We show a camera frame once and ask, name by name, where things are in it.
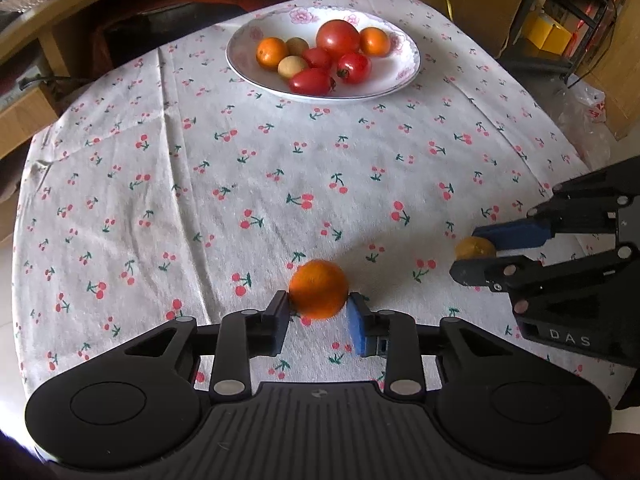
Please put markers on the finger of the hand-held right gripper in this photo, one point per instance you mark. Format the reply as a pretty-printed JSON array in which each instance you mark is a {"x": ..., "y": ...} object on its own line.
[
  {"x": 515, "y": 234},
  {"x": 480, "y": 271}
]

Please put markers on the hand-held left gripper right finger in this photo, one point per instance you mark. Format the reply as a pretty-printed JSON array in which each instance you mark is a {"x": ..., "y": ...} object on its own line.
[{"x": 356, "y": 327}]

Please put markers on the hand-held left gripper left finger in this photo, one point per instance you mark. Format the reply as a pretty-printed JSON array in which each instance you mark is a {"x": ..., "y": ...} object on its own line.
[{"x": 280, "y": 325}]

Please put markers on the brown longan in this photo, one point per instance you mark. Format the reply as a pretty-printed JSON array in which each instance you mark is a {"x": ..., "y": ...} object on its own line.
[
  {"x": 291, "y": 67},
  {"x": 475, "y": 248},
  {"x": 297, "y": 46}
]

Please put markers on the orange mandarin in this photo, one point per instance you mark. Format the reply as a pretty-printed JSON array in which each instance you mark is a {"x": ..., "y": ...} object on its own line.
[
  {"x": 271, "y": 53},
  {"x": 374, "y": 41},
  {"x": 318, "y": 288}
]

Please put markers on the white floral bowl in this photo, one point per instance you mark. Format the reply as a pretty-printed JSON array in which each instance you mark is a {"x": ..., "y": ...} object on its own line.
[{"x": 395, "y": 77}]

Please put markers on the red tomato with stem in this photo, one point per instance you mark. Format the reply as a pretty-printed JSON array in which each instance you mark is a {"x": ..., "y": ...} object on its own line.
[{"x": 353, "y": 67}]

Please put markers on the oblong red tomato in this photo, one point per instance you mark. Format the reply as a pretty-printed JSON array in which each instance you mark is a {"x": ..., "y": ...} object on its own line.
[{"x": 311, "y": 81}]

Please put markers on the large red tomato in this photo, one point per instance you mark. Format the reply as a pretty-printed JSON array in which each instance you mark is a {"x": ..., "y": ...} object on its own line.
[{"x": 338, "y": 38}]

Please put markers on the small round red tomato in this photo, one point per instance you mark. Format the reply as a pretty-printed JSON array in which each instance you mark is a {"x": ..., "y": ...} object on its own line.
[{"x": 316, "y": 58}]

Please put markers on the clear plastic bag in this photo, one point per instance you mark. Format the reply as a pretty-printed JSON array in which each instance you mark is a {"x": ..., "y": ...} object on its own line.
[{"x": 582, "y": 125}]

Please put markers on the cherry print tablecloth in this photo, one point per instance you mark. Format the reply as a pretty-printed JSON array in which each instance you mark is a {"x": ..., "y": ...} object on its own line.
[{"x": 200, "y": 175}]

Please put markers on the yellow boxes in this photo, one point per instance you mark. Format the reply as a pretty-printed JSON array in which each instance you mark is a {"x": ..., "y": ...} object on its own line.
[{"x": 545, "y": 35}]

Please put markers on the brown cardboard box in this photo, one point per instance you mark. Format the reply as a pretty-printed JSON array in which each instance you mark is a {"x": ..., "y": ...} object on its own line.
[{"x": 475, "y": 5}]

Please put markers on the black padded seat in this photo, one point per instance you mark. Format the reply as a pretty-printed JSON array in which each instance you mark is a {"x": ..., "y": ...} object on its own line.
[{"x": 175, "y": 30}]

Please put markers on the wooden television stand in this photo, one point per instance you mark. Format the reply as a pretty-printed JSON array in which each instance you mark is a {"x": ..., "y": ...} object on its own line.
[{"x": 30, "y": 120}]

